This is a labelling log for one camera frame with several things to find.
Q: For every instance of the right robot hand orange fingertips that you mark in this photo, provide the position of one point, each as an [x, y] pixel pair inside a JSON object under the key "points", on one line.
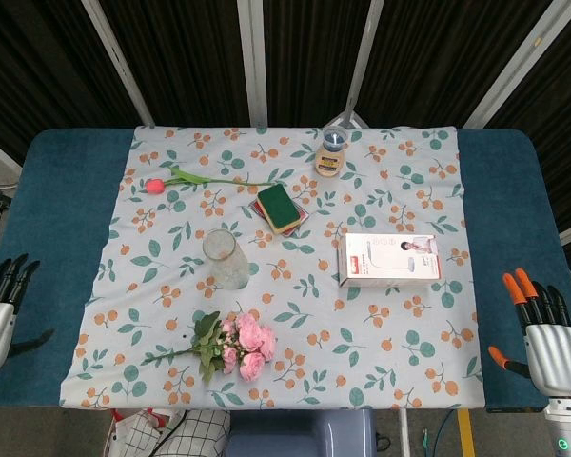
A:
{"points": [[554, 352]]}

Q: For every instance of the red white bag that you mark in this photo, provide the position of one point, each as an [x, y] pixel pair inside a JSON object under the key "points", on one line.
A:
{"points": [[124, 428]]}

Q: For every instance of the pink rose bouquet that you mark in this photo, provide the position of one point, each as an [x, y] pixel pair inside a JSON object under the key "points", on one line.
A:
{"points": [[250, 338]]}

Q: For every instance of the floral print tablecloth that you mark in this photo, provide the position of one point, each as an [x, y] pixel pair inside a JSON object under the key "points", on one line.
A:
{"points": [[361, 333]]}

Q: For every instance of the teal table cover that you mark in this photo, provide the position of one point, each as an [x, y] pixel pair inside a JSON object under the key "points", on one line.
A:
{"points": [[52, 214]]}

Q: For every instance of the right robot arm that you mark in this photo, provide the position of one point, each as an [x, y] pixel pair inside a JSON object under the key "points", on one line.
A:
{"points": [[568, 423]]}

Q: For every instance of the clear textured glass vase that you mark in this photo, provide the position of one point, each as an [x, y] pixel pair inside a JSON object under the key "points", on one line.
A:
{"points": [[228, 266]]}

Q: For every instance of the beige sauce bottle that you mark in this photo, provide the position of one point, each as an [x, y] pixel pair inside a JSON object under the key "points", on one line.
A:
{"points": [[332, 159]]}

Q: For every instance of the white black checked bag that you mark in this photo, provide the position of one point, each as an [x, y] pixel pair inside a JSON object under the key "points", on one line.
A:
{"points": [[195, 435]]}

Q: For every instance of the white desk lamp box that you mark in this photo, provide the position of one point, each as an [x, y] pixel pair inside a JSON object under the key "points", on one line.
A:
{"points": [[390, 259]]}

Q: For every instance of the green yellow sponge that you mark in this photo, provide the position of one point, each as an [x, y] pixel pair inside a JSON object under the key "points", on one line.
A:
{"points": [[278, 207]]}

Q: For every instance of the flat red box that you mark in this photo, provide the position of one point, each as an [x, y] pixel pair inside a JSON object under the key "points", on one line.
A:
{"points": [[299, 227]]}

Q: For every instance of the single pink tulip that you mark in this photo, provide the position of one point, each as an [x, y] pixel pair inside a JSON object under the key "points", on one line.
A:
{"points": [[154, 185]]}

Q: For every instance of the white frame post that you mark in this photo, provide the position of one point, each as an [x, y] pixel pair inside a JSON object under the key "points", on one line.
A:
{"points": [[518, 66], [253, 62], [119, 62], [364, 57]]}

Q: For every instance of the white table leg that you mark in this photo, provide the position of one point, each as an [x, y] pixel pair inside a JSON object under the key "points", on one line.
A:
{"points": [[404, 433]]}

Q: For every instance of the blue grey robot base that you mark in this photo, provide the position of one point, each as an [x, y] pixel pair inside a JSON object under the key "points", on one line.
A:
{"points": [[300, 433]]}

